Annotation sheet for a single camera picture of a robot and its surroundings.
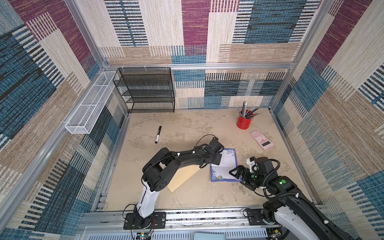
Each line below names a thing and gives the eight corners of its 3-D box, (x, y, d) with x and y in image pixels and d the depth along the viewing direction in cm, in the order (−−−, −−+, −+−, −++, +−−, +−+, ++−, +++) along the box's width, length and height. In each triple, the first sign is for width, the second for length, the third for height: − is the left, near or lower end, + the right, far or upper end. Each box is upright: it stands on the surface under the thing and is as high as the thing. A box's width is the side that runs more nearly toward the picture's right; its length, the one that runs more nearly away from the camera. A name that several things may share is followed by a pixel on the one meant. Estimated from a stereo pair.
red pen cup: (237, 129, 111) (241, 118, 102) (235, 120, 117) (238, 109, 108) (249, 129, 111) (254, 118, 102) (247, 120, 117) (251, 109, 108)
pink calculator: (264, 150, 100) (265, 149, 98) (249, 133, 109) (250, 131, 107) (273, 146, 102) (275, 144, 100) (258, 129, 111) (259, 128, 109)
